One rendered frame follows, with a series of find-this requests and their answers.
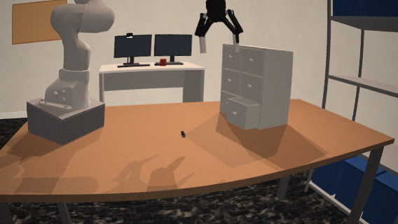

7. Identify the grey small chest of drawers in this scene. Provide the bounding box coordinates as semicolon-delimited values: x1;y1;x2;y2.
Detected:
221;44;293;130

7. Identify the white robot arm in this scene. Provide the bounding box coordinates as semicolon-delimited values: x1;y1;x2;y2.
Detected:
40;0;115;112

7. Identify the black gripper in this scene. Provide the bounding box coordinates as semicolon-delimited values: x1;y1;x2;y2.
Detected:
195;0;243;53

